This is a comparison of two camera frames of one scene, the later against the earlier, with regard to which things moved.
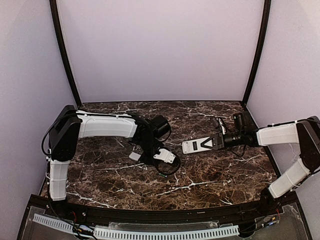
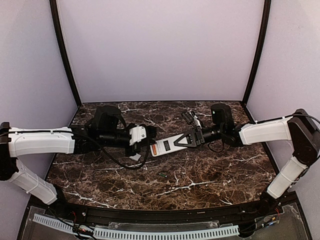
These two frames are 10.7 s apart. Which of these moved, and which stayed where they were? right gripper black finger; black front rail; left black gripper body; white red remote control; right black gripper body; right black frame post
Moved: white red remote control; right gripper black finger; right black gripper body; left black gripper body
Stayed: right black frame post; black front rail
